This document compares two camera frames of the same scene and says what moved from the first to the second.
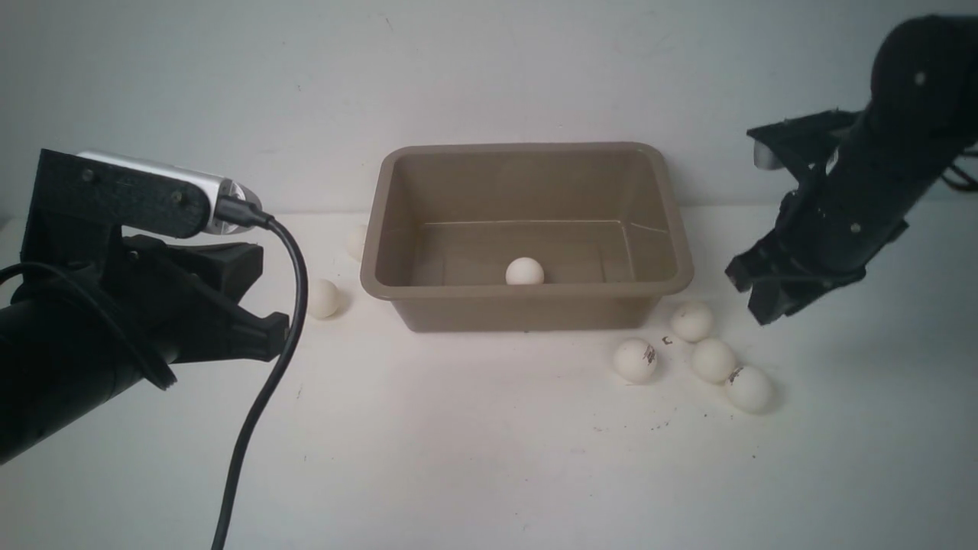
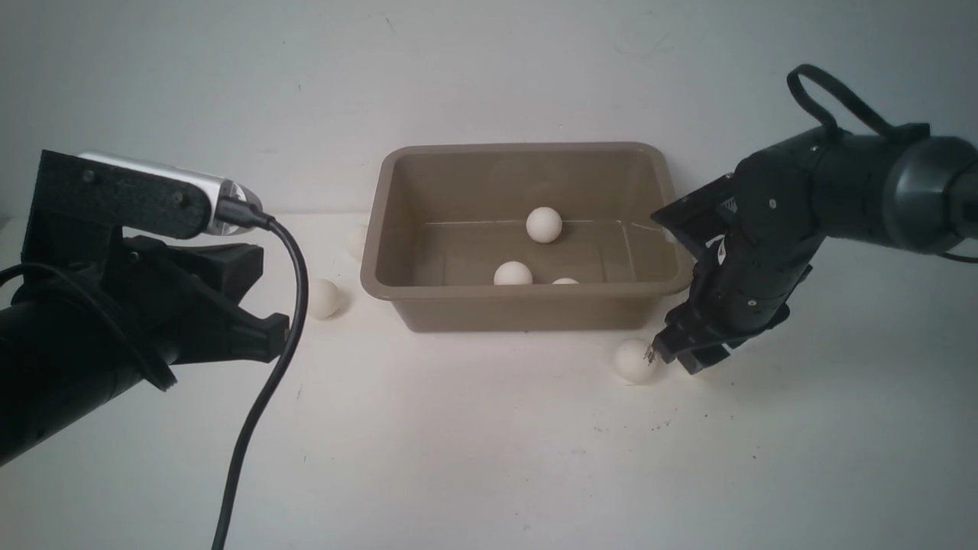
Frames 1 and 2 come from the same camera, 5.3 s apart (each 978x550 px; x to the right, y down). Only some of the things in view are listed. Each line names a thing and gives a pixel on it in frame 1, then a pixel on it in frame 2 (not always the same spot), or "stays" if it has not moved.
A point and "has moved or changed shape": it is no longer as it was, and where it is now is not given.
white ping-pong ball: (323, 298) stays
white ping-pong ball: (524, 271) has moved or changed shape
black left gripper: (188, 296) stays
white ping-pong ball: (354, 241) stays
